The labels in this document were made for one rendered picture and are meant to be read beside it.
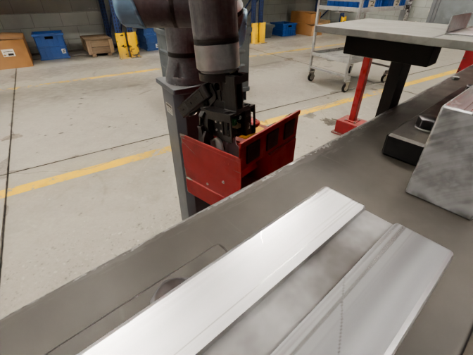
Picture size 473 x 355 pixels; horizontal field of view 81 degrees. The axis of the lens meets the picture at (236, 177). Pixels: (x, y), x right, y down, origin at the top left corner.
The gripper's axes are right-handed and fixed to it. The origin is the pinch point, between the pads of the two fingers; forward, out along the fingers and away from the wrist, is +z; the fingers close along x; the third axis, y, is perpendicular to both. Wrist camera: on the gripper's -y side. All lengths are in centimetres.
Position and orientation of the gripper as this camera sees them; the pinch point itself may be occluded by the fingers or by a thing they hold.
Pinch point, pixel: (220, 167)
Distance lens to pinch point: 60.2
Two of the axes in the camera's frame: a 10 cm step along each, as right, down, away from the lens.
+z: 0.6, 8.5, 5.2
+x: 6.4, -4.3, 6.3
